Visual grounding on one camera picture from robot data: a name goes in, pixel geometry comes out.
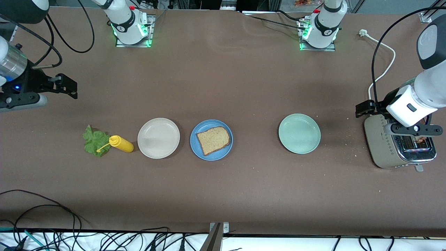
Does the green lettuce leaf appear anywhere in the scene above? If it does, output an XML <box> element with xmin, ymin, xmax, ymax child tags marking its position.
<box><xmin>83</xmin><ymin>124</ymin><xmax>112</xmax><ymax>158</ymax></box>

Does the pale green round plate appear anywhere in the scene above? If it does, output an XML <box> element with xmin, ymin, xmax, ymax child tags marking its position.
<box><xmin>278</xmin><ymin>113</ymin><xmax>321</xmax><ymax>154</ymax></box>

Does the beige round plate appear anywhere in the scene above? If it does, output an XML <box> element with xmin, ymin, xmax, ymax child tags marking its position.
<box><xmin>137</xmin><ymin>117</ymin><xmax>180</xmax><ymax>159</ymax></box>

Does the blue round plate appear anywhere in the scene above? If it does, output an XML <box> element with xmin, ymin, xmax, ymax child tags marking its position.
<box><xmin>190</xmin><ymin>119</ymin><xmax>233</xmax><ymax>161</ymax></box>

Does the beige chrome toaster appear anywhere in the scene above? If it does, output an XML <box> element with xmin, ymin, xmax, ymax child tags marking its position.
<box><xmin>364</xmin><ymin>113</ymin><xmax>437</xmax><ymax>173</ymax></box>

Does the yellow mustard squeeze bottle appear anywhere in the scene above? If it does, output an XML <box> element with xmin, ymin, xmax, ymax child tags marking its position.
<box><xmin>96</xmin><ymin>135</ymin><xmax>134</xmax><ymax>153</ymax></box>

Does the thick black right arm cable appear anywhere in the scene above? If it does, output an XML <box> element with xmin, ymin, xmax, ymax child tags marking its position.
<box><xmin>0</xmin><ymin>12</ymin><xmax>63</xmax><ymax>68</ymax></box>

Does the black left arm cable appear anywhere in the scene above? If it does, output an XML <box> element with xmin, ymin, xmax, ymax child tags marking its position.
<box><xmin>371</xmin><ymin>6</ymin><xmax>446</xmax><ymax>105</ymax></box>

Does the white toaster power cord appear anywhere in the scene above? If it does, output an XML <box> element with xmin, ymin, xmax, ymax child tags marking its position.
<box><xmin>359</xmin><ymin>30</ymin><xmax>397</xmax><ymax>101</ymax></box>

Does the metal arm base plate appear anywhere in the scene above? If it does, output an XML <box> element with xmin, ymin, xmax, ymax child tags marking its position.
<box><xmin>300</xmin><ymin>19</ymin><xmax>337</xmax><ymax>52</ymax></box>
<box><xmin>116</xmin><ymin>14</ymin><xmax>155</xmax><ymax>47</ymax></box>

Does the black looped cable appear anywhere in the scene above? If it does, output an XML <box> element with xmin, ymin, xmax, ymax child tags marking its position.
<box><xmin>0</xmin><ymin>190</ymin><xmax>83</xmax><ymax>241</ymax></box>

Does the black base power cable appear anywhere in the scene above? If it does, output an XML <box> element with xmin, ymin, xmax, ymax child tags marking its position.
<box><xmin>242</xmin><ymin>10</ymin><xmax>307</xmax><ymax>30</ymax></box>

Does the teal cable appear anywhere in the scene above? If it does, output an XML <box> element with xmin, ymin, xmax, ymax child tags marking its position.
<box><xmin>0</xmin><ymin>227</ymin><xmax>47</xmax><ymax>251</ymax></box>

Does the black arched cable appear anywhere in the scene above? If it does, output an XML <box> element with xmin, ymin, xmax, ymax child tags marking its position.
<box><xmin>99</xmin><ymin>227</ymin><xmax>171</xmax><ymax>251</ymax></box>

